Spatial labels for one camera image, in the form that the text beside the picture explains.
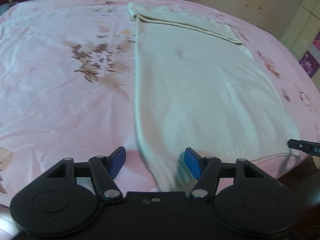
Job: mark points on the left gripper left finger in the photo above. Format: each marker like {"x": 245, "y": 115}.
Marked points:
{"x": 104, "y": 170}

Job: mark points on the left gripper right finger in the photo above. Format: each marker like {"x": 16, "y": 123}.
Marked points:
{"x": 206, "y": 171}

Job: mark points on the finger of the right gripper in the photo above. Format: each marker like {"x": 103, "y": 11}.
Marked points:
{"x": 310, "y": 148}

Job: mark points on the pink floral bed sheet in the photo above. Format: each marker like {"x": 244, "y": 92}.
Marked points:
{"x": 68, "y": 75}

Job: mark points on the white small garment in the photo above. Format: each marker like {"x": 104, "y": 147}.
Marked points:
{"x": 198, "y": 86}

